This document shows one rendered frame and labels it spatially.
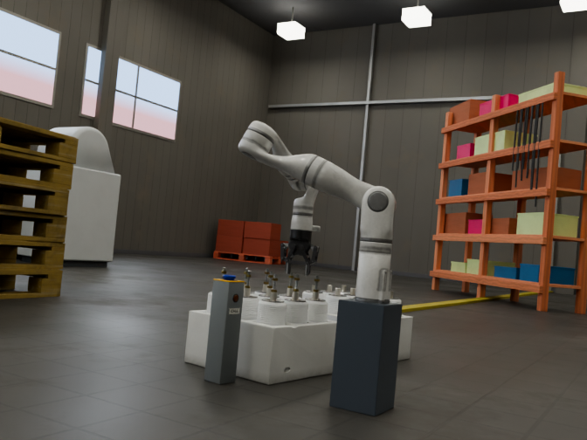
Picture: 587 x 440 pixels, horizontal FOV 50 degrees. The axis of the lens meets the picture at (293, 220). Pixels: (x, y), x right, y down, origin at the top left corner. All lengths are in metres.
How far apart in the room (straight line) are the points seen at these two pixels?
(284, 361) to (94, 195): 5.23
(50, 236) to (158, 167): 8.32
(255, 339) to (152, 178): 10.19
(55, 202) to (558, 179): 5.02
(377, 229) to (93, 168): 5.56
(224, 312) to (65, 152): 2.34
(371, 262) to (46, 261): 2.60
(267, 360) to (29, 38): 8.91
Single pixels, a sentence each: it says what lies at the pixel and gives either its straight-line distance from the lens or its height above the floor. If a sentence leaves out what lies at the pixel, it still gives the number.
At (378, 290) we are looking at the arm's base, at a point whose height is 0.34.
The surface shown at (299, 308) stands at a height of 0.23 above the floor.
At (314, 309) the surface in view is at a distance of 2.23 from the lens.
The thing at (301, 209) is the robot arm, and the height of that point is 0.57.
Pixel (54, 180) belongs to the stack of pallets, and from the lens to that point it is 4.03.
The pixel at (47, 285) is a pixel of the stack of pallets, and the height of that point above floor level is 0.07.
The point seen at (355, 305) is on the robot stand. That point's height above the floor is 0.29.
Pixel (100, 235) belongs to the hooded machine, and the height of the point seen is 0.35.
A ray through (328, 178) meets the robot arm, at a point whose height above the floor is 0.64.
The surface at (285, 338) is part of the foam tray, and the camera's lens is 2.04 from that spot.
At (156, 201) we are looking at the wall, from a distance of 12.22.
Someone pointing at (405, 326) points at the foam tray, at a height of 0.14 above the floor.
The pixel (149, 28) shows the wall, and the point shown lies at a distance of 12.32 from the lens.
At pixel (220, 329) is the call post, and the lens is 1.96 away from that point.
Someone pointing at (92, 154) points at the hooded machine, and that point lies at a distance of 7.11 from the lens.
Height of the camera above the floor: 0.44
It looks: 2 degrees up
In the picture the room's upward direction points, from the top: 5 degrees clockwise
